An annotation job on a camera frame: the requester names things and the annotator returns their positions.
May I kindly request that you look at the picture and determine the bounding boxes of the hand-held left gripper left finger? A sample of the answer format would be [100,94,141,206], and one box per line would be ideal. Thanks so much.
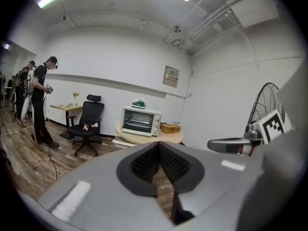
[37,141,175,231]

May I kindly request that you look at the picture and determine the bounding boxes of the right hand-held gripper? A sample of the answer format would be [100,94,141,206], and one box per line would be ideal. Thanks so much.
[207,109,293,156]

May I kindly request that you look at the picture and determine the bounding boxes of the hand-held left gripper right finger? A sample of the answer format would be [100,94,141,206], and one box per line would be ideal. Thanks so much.
[158,141,265,218]

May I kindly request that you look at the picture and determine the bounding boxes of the white toaster oven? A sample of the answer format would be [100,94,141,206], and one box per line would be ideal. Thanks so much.
[121,106,163,137]

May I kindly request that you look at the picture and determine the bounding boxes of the black floor fan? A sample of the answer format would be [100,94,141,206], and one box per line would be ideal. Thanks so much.
[247,82,286,128]

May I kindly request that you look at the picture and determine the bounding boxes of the long white power strip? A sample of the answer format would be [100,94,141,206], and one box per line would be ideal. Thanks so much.
[112,138,138,148]

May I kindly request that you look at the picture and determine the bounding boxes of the round wooden table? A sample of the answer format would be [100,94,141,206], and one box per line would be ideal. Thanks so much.
[115,122,184,146]

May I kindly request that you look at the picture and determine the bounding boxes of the black mesh office chair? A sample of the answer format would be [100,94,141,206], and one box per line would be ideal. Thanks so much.
[66,94,105,157]

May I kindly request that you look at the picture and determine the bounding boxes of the grey electrical panel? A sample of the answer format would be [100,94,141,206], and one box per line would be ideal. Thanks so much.
[162,65,180,88]

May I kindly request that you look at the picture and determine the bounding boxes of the green and white bag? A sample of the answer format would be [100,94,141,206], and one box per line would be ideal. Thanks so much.
[131,98,147,110]

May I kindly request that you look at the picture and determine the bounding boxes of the white standing fan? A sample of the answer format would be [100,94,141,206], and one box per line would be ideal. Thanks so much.
[20,97,33,122]

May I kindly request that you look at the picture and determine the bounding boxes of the white ceiling pipes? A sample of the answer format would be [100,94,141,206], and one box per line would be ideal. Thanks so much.
[165,0,260,68]

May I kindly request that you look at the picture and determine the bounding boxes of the white air conditioner unit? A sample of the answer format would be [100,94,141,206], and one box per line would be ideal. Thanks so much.
[220,0,280,28]

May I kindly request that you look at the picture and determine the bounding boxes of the black floor cable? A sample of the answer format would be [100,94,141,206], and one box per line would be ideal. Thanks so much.
[47,138,58,181]

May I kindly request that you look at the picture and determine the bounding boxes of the thin wall cable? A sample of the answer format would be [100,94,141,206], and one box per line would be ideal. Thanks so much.
[179,71,193,124]

